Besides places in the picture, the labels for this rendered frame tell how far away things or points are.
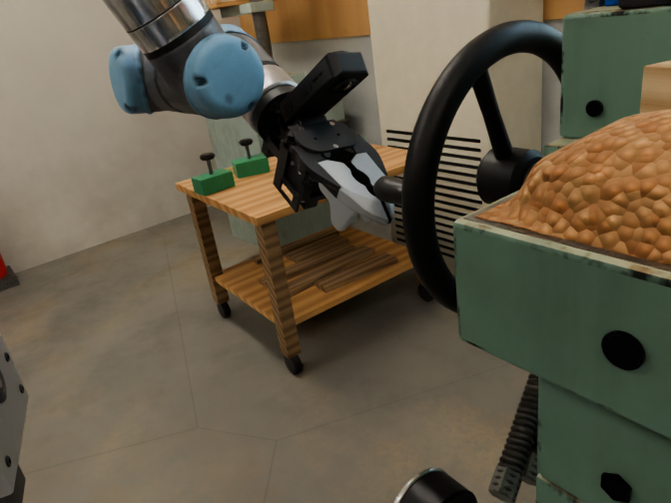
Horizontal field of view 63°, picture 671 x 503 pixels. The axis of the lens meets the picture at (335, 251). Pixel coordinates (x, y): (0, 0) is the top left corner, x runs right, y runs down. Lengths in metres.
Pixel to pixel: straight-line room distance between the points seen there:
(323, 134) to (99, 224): 2.67
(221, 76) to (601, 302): 0.40
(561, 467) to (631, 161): 0.21
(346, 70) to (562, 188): 0.37
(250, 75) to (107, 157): 2.65
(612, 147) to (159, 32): 0.41
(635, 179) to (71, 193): 3.03
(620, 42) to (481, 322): 0.25
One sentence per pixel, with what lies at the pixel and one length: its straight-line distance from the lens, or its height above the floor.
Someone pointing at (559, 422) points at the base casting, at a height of 0.76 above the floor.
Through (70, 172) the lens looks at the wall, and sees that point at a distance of 3.12.
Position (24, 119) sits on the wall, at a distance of 3.06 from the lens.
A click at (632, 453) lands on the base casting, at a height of 0.77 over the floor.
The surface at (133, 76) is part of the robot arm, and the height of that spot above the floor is 0.95.
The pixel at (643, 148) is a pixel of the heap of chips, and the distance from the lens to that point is 0.21.
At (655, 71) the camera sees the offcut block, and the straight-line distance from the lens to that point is 0.34.
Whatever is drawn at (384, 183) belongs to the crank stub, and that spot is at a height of 0.83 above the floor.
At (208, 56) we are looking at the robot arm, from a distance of 0.52.
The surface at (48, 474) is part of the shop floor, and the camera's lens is 1.69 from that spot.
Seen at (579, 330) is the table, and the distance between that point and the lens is 0.22.
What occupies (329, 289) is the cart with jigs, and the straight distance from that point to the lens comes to 1.72.
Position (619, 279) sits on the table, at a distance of 0.20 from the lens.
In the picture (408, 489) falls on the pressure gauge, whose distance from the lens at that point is 0.40.
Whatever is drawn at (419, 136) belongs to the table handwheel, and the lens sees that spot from 0.46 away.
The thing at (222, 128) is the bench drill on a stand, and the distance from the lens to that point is 2.58.
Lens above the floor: 0.99
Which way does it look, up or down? 24 degrees down
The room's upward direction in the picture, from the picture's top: 9 degrees counter-clockwise
